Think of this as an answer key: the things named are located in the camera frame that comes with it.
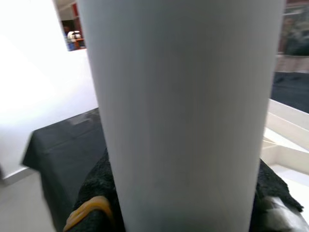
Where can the black tablecloth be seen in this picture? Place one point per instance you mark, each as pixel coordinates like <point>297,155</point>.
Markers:
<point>65,149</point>

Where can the tan rubber band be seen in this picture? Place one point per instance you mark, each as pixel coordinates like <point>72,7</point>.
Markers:
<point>89,210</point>

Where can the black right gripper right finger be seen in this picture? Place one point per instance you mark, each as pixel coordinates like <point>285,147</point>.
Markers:
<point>268,191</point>

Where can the white plastic table leg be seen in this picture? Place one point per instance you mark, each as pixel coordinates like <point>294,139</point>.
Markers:
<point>181,108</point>

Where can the white plastic table top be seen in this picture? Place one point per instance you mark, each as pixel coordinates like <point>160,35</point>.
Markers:
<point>285,145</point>

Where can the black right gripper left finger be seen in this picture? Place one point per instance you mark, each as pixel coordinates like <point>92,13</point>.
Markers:
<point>96,183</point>

